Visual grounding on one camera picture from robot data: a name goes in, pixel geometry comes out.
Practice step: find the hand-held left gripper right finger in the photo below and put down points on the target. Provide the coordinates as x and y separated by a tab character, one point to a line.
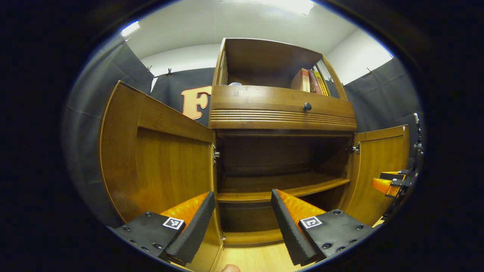
287	230

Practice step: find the wooden cabinet door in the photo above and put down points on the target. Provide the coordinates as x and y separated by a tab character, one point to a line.
374	158
166	166

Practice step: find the tan book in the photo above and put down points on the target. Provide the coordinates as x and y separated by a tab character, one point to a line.
300	80

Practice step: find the small ceiling light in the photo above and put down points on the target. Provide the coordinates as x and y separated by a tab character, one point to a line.
130	28

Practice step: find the reddish brown book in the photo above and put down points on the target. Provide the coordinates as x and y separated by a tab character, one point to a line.
315	83

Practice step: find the wooden double-door shoe cabinet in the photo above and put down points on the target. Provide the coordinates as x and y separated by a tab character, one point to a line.
264	60

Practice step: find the black backdrop cloth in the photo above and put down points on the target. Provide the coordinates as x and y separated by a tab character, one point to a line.
87	113

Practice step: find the wooden inner shelf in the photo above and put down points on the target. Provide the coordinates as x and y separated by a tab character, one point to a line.
264	185

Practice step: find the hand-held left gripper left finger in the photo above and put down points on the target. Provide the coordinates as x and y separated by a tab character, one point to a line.
196	230

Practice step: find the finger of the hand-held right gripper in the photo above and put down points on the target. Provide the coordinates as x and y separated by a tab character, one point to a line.
391	175
383	186

